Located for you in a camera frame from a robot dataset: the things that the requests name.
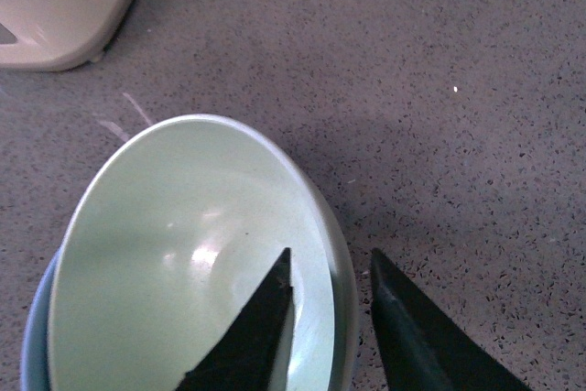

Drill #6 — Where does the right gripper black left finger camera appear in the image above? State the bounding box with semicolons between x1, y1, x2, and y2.
177;248;293;390

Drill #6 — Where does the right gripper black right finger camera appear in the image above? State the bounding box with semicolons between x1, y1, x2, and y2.
370;248;529;390

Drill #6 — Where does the light green bowl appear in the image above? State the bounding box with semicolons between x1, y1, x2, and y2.
48;114;359;390

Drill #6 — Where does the blue bowl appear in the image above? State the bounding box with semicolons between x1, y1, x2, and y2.
19;250;60;391

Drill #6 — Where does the cream toaster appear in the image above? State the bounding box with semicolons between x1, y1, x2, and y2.
1;0;133;71

